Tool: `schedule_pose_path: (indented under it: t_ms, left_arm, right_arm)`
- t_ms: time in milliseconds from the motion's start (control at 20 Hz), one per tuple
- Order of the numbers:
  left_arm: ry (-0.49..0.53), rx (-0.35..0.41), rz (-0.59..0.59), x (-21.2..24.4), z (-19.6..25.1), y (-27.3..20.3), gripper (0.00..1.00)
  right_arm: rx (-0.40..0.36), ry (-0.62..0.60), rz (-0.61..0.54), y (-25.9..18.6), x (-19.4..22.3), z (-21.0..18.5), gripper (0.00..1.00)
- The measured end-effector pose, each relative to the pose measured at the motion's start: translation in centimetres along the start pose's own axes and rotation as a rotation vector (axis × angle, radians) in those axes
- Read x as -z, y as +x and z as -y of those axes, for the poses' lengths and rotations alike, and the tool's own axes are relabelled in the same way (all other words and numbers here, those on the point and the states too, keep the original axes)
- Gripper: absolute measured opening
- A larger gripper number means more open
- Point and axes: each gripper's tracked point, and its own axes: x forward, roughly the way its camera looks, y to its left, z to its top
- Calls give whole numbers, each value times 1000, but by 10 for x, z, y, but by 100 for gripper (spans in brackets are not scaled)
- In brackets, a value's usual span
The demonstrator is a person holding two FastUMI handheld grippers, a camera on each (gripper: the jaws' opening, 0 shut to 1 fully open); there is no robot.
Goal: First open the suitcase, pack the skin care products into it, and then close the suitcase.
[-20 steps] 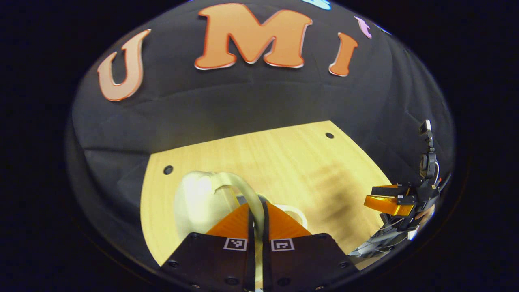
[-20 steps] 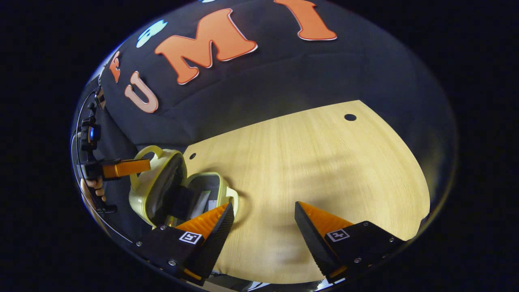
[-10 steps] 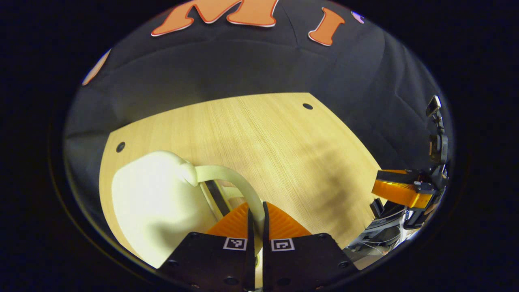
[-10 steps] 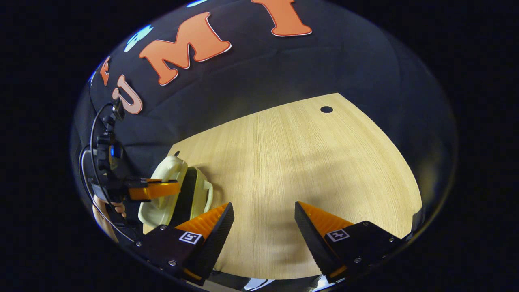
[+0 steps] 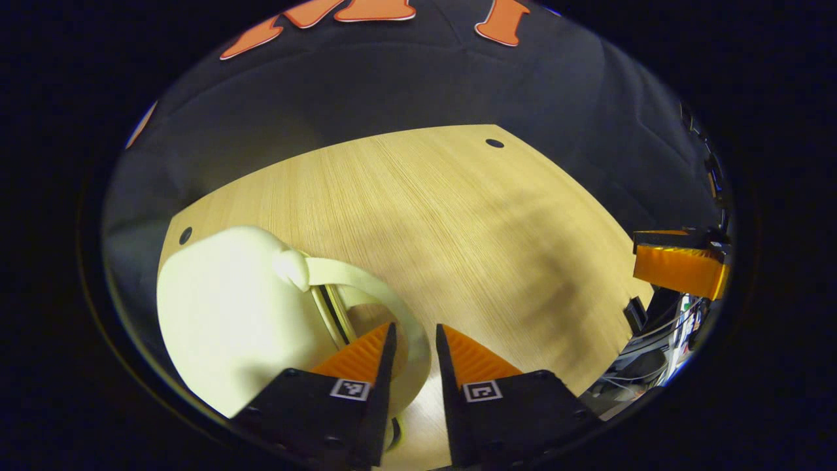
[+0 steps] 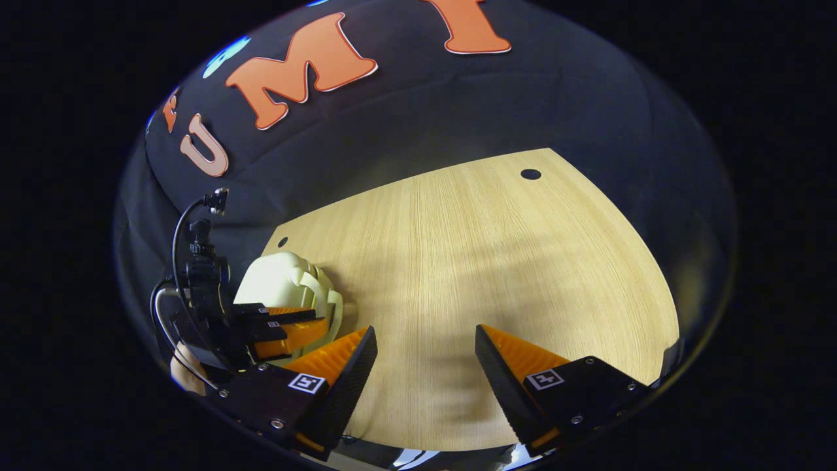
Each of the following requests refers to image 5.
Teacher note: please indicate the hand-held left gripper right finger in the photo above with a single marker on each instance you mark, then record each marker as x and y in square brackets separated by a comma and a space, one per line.
[451, 386]

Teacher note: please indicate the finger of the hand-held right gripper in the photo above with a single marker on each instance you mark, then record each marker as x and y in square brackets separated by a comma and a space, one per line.
[680, 271]

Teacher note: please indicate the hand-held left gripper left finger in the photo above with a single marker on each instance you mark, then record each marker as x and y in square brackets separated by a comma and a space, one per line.
[379, 386]

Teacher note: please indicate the pale yellow soft suitcase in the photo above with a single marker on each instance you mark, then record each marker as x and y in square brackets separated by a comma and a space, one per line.
[229, 327]

